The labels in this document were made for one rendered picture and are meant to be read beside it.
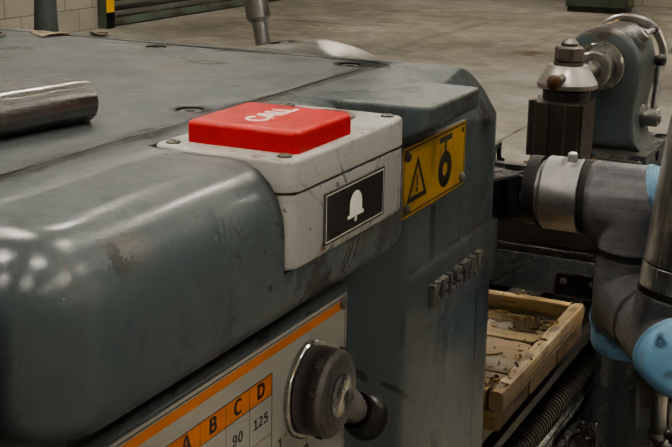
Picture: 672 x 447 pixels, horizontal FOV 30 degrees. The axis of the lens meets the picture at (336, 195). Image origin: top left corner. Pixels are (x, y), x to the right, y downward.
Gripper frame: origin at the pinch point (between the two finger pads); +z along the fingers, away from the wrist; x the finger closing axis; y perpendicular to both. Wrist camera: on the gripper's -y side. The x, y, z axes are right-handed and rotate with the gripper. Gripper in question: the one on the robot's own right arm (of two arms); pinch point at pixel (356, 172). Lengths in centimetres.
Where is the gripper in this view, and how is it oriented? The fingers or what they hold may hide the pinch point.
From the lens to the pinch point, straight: 134.7
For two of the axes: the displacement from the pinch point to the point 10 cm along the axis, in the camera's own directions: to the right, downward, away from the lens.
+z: -9.0, -1.2, 4.2
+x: 0.2, -9.7, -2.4
